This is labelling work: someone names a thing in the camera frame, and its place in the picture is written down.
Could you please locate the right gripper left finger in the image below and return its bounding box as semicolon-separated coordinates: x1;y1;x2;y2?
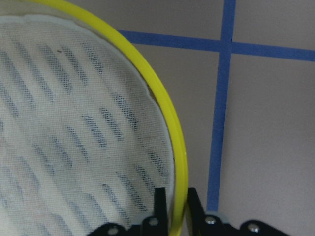
154;188;167;219

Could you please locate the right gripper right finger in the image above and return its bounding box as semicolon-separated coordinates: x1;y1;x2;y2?
187;187;204;221

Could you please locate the yellow steamer basket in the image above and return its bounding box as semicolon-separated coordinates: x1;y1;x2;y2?
0;0;188;236

